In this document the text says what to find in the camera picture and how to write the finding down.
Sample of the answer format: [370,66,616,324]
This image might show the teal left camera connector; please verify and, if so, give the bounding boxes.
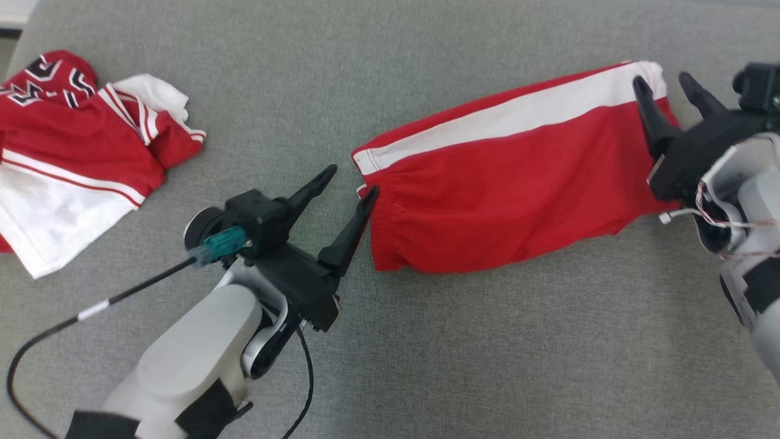
[188,226,247,267]

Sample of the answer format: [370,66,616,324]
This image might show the black cable with white label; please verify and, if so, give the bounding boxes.
[6,259,199,439]

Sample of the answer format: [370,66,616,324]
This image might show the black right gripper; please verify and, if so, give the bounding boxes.
[633,71,780,202]

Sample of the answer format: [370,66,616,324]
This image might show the red shorts with white stripe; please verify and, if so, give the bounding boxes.
[352,60,680,274]

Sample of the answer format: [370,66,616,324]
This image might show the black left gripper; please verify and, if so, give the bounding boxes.
[244,163,380,333]

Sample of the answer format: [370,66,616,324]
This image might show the grey fabric sofa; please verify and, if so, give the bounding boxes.
[0,0,780,439]

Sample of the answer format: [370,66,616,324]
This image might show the thin black cable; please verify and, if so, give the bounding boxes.
[282,326,314,439]

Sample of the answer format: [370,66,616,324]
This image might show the red jersey with white sleeves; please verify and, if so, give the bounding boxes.
[0,51,207,279]

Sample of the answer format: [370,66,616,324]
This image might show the thin red white wire bundle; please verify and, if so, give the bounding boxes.
[658,180,780,260]

